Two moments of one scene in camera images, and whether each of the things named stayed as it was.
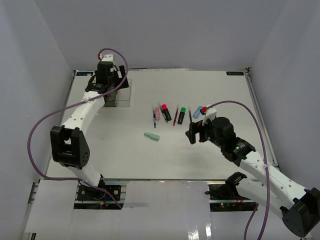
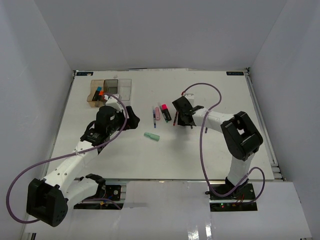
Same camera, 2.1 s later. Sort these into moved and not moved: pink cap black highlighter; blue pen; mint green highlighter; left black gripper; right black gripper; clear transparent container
Moved: left black gripper; right black gripper
Not moved: pink cap black highlighter; mint green highlighter; clear transparent container; blue pen
